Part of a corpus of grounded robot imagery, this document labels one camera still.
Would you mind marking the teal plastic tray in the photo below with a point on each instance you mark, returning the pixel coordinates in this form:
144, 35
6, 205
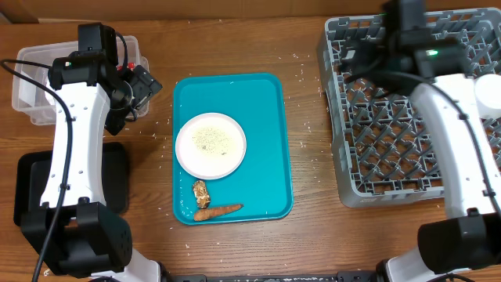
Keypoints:
262, 183

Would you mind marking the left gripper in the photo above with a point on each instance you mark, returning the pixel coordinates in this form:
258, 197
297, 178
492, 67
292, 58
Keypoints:
144, 85

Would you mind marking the brown walnut piece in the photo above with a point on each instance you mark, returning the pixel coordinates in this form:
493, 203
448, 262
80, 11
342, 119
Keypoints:
201, 194

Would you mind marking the white saucer bowl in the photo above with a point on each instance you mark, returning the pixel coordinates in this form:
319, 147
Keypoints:
488, 97

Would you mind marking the grey dishwasher rack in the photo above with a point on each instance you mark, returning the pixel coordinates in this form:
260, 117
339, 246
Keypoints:
382, 153

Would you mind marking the red snack wrapper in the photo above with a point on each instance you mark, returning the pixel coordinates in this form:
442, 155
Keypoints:
130, 66

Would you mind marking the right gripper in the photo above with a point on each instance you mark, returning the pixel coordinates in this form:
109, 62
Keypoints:
365, 52

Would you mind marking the black plastic tray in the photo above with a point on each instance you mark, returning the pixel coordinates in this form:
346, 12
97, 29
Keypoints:
33, 173

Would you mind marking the large white plate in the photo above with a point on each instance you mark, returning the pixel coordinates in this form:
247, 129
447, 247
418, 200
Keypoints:
210, 146

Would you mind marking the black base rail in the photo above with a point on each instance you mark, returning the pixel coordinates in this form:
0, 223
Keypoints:
343, 276

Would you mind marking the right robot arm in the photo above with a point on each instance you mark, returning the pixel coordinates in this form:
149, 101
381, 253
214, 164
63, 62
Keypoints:
432, 73

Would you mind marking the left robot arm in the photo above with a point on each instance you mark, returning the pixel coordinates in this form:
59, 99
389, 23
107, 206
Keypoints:
72, 229

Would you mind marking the orange carrot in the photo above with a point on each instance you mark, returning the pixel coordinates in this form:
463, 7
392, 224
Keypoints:
210, 213

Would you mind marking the clear plastic bin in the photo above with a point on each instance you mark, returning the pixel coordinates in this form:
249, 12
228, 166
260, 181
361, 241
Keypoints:
33, 101

